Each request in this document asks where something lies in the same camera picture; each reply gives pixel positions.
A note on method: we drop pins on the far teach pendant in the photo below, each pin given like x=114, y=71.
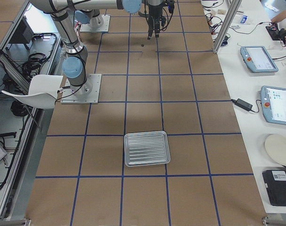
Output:
x=257, y=59

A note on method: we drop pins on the white plastic chair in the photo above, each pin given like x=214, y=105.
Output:
x=42, y=91

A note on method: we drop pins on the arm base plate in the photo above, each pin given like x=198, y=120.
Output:
x=88, y=93
x=97, y=24

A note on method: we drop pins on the near teach pendant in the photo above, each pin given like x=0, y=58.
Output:
x=273, y=102

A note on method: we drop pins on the ribbed metal tray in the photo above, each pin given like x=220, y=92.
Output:
x=146, y=148

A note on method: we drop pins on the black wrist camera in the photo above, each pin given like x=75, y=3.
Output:
x=171, y=5

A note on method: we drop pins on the cream round plate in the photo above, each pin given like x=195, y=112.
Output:
x=275, y=146

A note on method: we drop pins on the teach pendant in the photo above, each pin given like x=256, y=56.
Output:
x=257, y=59
x=273, y=102

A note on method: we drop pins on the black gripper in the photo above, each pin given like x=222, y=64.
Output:
x=154, y=12

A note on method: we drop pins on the green curved brake shoe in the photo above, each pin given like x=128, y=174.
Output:
x=145, y=15

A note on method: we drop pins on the black power adapter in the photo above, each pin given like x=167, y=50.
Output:
x=242, y=104

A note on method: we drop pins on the aluminium frame post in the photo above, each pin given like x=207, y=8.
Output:
x=226, y=24

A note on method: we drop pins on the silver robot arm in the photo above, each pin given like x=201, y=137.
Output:
x=74, y=66
x=93, y=17

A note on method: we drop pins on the black laptop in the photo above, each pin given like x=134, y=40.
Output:
x=275, y=183

